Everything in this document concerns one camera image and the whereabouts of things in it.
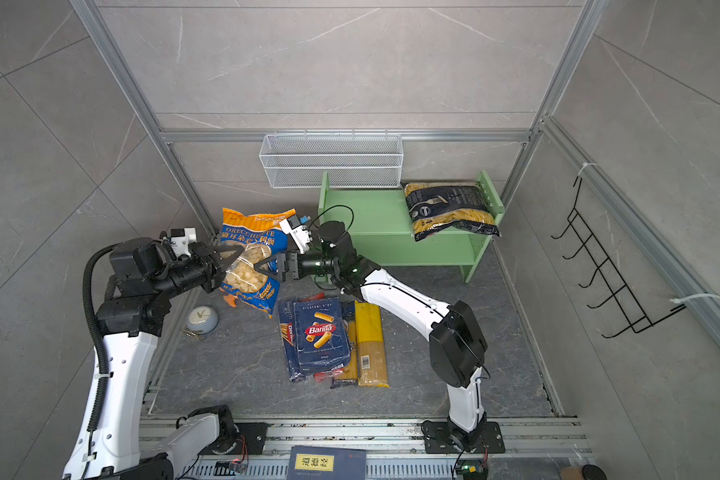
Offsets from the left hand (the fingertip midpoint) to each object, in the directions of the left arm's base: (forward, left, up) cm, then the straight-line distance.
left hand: (244, 243), depth 63 cm
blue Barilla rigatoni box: (-8, -14, -30) cm, 34 cm away
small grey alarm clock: (+2, +24, -36) cm, 43 cm away
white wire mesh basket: (+46, -23, -10) cm, 53 cm away
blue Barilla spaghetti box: (+3, -2, -37) cm, 37 cm away
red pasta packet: (-17, -14, -37) cm, 43 cm away
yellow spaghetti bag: (-9, -28, -38) cm, 47 cm away
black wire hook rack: (-16, -82, -7) cm, 84 cm away
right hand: (-1, -3, -7) cm, 8 cm away
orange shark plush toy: (+9, +18, -38) cm, 43 cm away
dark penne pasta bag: (+19, -46, -7) cm, 50 cm away
